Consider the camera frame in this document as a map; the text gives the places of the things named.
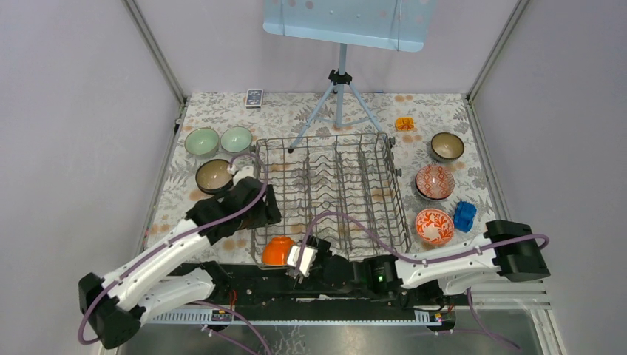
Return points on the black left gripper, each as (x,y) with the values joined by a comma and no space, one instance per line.
(270,213)

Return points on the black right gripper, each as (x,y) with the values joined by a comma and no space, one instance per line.
(323,245)

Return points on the orange bowl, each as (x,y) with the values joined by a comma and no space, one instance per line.
(277,250)

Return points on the white red patterned bowl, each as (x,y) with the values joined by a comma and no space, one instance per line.
(434,227)

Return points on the pink speckled bowl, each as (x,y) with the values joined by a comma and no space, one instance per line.
(213,177)

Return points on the pale green checkered bowl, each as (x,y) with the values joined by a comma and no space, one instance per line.
(236,140)

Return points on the light green bowl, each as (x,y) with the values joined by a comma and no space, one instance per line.
(202,142)

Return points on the blue white zigzag bowl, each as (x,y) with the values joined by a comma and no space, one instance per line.
(434,182)

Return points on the dark brown patterned bowl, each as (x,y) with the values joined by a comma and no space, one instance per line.
(446,147)

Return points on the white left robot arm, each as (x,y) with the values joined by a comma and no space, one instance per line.
(118,304)

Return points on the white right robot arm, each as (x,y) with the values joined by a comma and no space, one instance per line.
(505,249)

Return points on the blue plastic toy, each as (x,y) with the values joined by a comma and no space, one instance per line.
(464,215)

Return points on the playing card box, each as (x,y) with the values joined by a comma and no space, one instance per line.
(253,98)

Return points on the small yellow orange toy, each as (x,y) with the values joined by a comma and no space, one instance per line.
(404,124)

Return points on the light blue tripod stand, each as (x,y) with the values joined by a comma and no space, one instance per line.
(339,79)

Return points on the light blue board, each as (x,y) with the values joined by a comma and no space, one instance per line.
(385,24)

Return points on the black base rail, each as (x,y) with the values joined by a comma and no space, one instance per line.
(271,295)

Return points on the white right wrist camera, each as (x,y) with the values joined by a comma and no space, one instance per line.
(301,261)

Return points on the grey wire dish rack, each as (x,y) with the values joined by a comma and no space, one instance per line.
(353,174)

